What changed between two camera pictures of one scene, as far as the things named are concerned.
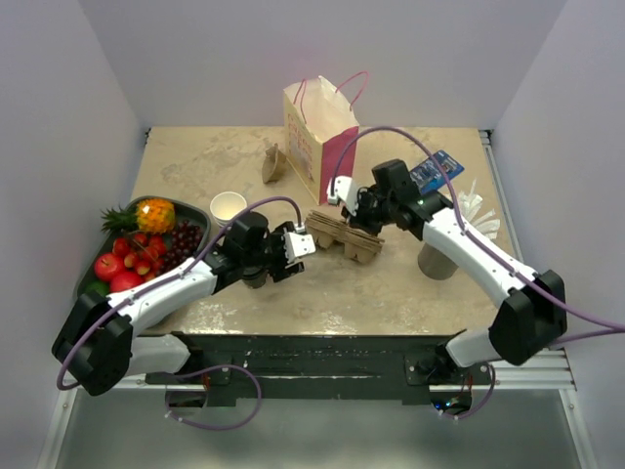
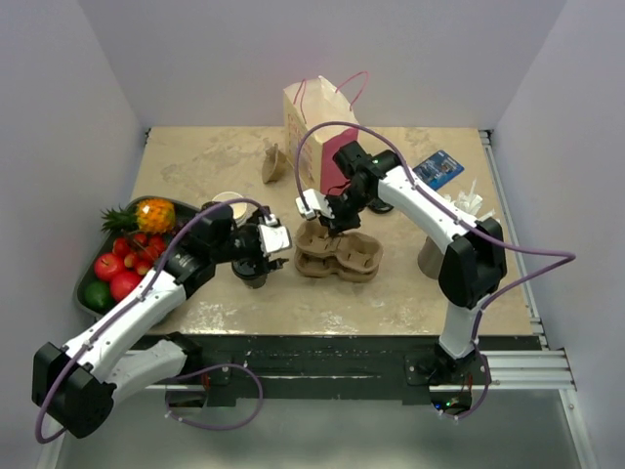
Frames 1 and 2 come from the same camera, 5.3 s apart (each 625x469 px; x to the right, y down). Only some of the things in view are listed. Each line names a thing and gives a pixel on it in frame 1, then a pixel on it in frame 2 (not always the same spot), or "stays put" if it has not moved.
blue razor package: (428, 175) stays put
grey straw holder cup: (435, 265) stays put
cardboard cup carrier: (327, 231) → (318, 265)
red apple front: (124, 280) stays put
